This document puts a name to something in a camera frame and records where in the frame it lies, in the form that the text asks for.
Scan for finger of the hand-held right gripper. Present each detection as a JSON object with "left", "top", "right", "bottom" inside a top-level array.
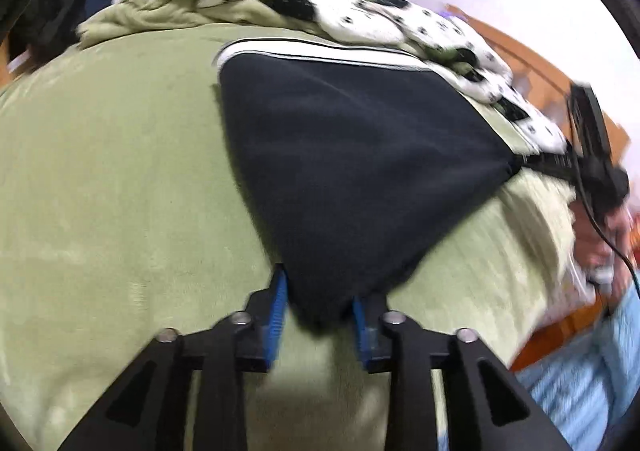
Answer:
[{"left": 520, "top": 151, "right": 576, "bottom": 182}]

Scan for white floral quilt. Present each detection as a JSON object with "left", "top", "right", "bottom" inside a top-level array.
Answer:
[{"left": 122, "top": 0, "right": 516, "bottom": 104}]

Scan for green plush bed sheet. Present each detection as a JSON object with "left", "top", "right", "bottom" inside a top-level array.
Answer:
[{"left": 0, "top": 23, "right": 591, "bottom": 451}]

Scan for wooden bed frame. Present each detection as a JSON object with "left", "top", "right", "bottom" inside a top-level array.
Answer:
[{"left": 0, "top": 0, "right": 640, "bottom": 372}]

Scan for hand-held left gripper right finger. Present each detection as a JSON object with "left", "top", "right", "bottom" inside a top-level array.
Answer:
[{"left": 352, "top": 293, "right": 576, "bottom": 451}]

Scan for black pants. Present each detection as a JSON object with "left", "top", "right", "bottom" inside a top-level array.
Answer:
[{"left": 215, "top": 38, "right": 523, "bottom": 332}]

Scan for person's light blue clothing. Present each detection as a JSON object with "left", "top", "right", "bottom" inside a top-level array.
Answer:
[{"left": 515, "top": 291, "right": 640, "bottom": 451}]

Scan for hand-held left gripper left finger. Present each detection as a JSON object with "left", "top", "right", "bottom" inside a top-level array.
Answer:
[{"left": 57, "top": 263, "right": 290, "bottom": 451}]

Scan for black jacket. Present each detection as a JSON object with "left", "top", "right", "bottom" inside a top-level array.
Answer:
[{"left": 7, "top": 0, "right": 86, "bottom": 66}]

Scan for white floral pillow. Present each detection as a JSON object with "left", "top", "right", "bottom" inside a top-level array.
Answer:
[{"left": 495, "top": 93, "right": 571, "bottom": 154}]

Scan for person's right hand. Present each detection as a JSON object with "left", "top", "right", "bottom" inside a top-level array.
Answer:
[{"left": 572, "top": 203, "right": 631, "bottom": 287}]

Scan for light green plush blanket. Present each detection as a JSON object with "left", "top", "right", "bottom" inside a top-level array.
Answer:
[{"left": 77, "top": 0, "right": 326, "bottom": 49}]

